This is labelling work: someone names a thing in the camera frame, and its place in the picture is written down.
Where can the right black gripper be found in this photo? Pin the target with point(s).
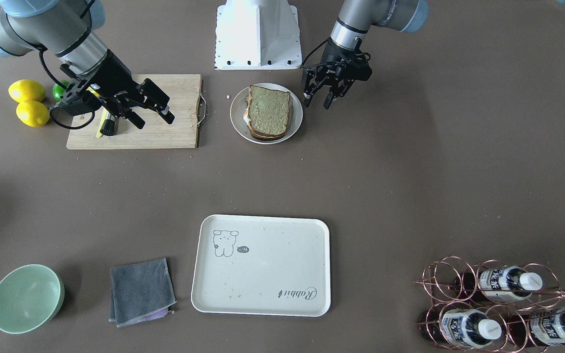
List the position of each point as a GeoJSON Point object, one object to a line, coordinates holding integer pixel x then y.
{"type": "Point", "coordinates": [114, 77]}

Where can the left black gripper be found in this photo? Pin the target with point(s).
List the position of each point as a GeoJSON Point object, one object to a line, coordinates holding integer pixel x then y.
{"type": "Point", "coordinates": [334, 61]}

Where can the bread slice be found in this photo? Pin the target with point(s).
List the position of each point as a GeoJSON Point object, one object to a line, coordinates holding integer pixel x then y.
{"type": "Point", "coordinates": [260, 92]}
{"type": "Point", "coordinates": [269, 117]}

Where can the white round plate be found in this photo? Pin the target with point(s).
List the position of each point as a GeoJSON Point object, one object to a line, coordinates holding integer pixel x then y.
{"type": "Point", "coordinates": [238, 106]}

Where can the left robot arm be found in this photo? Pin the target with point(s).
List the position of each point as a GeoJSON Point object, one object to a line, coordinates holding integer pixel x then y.
{"type": "Point", "coordinates": [357, 16]}

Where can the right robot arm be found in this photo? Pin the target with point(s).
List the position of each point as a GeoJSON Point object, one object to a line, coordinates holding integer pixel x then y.
{"type": "Point", "coordinates": [65, 27]}

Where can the cream rabbit tray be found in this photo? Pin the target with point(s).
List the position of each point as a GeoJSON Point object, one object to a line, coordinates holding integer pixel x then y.
{"type": "Point", "coordinates": [258, 265]}

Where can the bamboo cutting board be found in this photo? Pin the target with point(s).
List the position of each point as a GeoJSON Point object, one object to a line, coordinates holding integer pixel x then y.
{"type": "Point", "coordinates": [184, 92]}

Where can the yellow plastic knife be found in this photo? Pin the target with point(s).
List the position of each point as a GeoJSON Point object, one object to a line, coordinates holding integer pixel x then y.
{"type": "Point", "coordinates": [99, 133]}

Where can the bread slice under egg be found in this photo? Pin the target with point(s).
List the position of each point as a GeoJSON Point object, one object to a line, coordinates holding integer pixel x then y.
{"type": "Point", "coordinates": [269, 117]}

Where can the green lime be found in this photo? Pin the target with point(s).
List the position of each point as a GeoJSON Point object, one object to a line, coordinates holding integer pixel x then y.
{"type": "Point", "coordinates": [59, 89]}

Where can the lower yellow lemon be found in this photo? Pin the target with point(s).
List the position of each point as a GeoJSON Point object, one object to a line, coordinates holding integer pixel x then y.
{"type": "Point", "coordinates": [32, 113]}

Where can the yellow lemon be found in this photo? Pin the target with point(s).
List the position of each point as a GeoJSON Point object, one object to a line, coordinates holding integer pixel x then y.
{"type": "Point", "coordinates": [32, 113]}
{"type": "Point", "coordinates": [26, 90]}

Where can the upper yellow lemon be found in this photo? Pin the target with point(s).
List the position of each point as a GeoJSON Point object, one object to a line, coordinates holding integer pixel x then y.
{"type": "Point", "coordinates": [26, 90]}

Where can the grey folded cloth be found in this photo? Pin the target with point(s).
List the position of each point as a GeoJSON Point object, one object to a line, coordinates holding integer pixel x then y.
{"type": "Point", "coordinates": [140, 292]}

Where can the mint green bowl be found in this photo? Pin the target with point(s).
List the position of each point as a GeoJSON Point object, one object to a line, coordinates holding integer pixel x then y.
{"type": "Point", "coordinates": [30, 296]}

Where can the upper tea bottle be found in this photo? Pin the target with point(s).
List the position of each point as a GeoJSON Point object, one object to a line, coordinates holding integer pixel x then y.
{"type": "Point", "coordinates": [506, 284]}

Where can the tea bottle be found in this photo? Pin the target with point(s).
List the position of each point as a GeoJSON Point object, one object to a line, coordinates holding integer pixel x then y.
{"type": "Point", "coordinates": [462, 328]}
{"type": "Point", "coordinates": [506, 284]}
{"type": "Point", "coordinates": [542, 329]}

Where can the lower tea bottle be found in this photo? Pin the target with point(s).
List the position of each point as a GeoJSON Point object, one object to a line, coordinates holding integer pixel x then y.
{"type": "Point", "coordinates": [542, 329]}
{"type": "Point", "coordinates": [462, 328]}

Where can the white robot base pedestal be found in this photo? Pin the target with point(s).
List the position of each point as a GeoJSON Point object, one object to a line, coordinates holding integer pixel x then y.
{"type": "Point", "coordinates": [257, 35]}

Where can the copper wire bottle rack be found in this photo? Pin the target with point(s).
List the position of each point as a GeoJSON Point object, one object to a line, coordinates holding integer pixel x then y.
{"type": "Point", "coordinates": [437, 280]}

